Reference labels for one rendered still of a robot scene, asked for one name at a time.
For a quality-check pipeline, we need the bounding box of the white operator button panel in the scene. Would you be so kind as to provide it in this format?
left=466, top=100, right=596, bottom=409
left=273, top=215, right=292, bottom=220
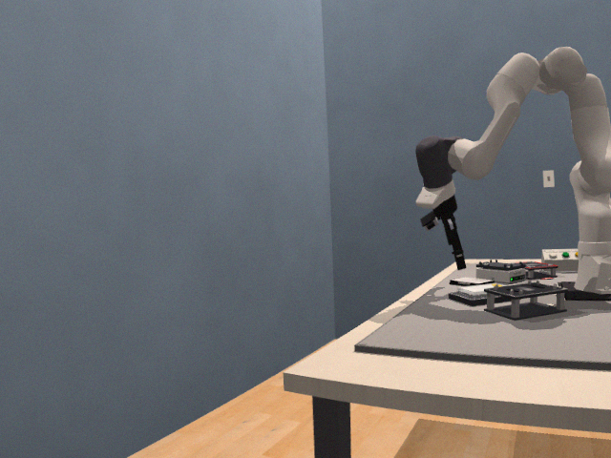
left=541, top=249, right=579, bottom=273

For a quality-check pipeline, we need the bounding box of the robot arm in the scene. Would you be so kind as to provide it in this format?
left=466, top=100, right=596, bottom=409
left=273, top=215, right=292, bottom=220
left=415, top=47, right=611, bottom=294

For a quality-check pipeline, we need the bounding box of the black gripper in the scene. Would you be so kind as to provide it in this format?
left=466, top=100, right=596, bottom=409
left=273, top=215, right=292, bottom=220
left=433, top=195, right=467, bottom=270

